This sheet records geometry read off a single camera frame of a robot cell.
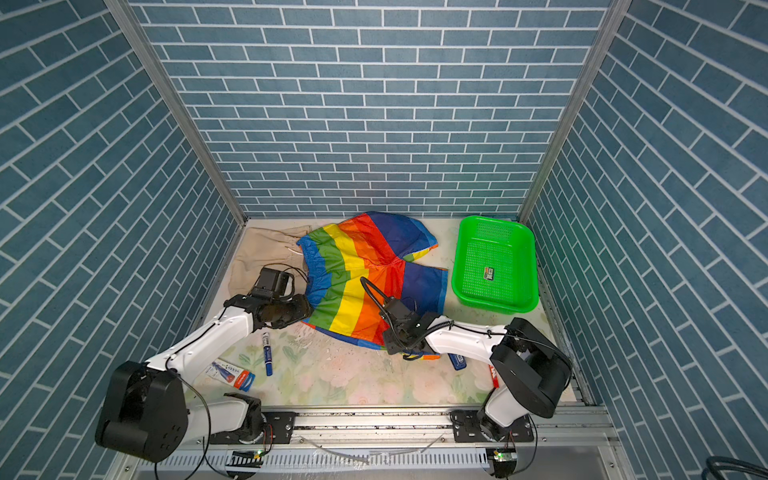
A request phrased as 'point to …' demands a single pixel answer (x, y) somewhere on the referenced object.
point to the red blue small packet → (235, 377)
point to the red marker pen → (494, 377)
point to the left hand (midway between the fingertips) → (309, 309)
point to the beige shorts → (267, 247)
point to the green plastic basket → (495, 266)
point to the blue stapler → (458, 361)
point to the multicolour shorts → (355, 264)
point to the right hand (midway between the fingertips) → (387, 337)
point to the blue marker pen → (267, 353)
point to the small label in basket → (489, 273)
